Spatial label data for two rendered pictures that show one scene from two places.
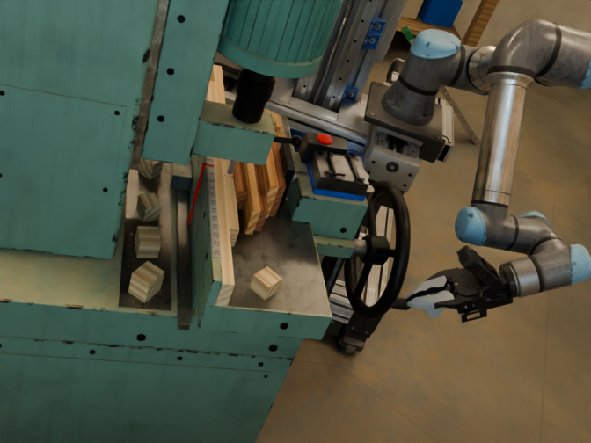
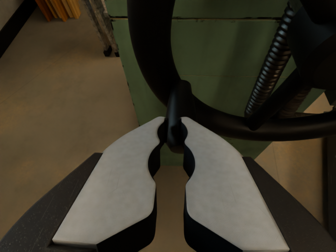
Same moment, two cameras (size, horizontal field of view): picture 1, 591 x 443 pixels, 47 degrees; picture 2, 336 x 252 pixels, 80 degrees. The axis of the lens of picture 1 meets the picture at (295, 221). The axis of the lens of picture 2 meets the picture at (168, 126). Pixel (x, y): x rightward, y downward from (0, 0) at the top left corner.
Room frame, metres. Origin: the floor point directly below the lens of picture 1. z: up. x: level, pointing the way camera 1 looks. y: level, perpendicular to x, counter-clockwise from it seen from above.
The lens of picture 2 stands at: (1.06, -0.33, 0.90)
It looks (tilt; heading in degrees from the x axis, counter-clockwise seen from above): 61 degrees down; 115
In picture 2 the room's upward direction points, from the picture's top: 2 degrees counter-clockwise
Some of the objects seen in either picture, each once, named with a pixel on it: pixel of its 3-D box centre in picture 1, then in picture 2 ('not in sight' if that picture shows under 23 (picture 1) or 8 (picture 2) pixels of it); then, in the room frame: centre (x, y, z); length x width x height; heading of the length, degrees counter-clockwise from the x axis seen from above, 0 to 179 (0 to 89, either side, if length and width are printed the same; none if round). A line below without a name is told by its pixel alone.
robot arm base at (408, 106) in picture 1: (412, 95); not in sight; (1.77, -0.18, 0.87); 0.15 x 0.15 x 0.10
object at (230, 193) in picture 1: (222, 142); not in sight; (1.13, 0.19, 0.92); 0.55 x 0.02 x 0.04; 21
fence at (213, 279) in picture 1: (206, 172); not in sight; (1.00, 0.19, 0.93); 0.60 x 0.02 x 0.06; 21
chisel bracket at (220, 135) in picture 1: (229, 134); not in sight; (0.99, 0.16, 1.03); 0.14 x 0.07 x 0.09; 111
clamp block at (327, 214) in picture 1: (322, 195); not in sight; (1.09, -0.03, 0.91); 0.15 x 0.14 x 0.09; 21
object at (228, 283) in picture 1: (215, 175); not in sight; (1.01, 0.17, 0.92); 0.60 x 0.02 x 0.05; 21
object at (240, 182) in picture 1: (236, 173); not in sight; (1.04, 0.14, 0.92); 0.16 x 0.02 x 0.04; 21
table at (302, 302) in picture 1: (273, 206); not in sight; (1.06, 0.05, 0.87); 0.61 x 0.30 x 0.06; 21
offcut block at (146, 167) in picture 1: (150, 165); not in sight; (1.10, 0.32, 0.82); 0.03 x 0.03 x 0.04; 76
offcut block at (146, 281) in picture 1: (146, 281); not in sight; (0.80, 0.20, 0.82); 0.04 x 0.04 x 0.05; 74
